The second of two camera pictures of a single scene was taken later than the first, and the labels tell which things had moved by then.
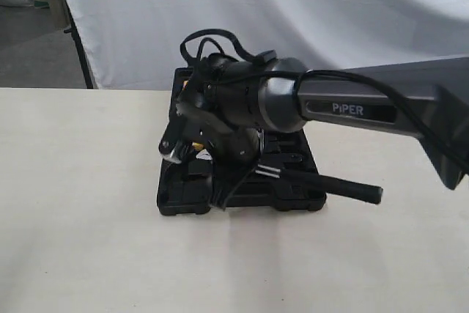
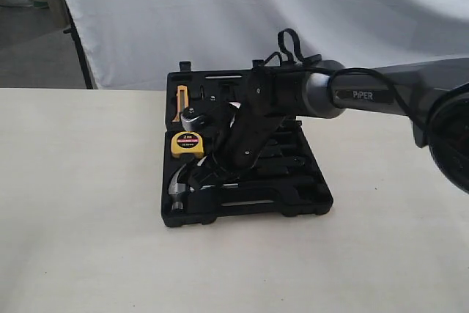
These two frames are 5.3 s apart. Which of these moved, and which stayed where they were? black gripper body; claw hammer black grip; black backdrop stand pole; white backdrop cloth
Moved: claw hammer black grip
Stayed: black backdrop stand pole; black gripper body; white backdrop cloth
